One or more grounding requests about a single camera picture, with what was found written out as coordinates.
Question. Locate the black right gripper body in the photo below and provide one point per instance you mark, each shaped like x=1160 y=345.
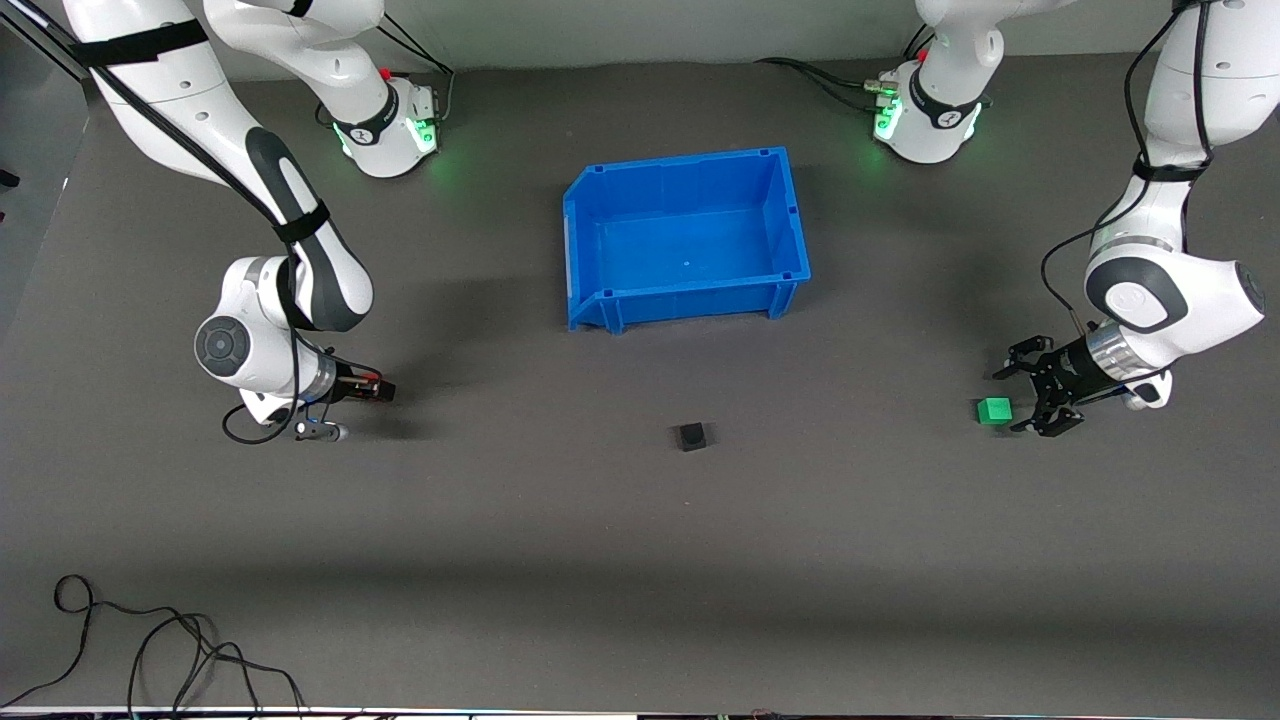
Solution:
x=349 y=383

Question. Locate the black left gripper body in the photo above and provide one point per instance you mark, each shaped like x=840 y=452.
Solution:
x=1068 y=367

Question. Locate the green cube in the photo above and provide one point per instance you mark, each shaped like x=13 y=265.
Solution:
x=995 y=411

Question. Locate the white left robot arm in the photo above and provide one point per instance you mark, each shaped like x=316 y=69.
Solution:
x=1170 y=295

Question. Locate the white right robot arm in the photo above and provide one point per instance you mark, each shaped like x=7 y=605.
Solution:
x=300 y=260

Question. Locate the black cube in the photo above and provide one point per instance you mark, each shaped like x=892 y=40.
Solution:
x=691 y=437

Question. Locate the blue plastic bin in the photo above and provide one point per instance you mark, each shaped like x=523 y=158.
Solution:
x=690 y=250

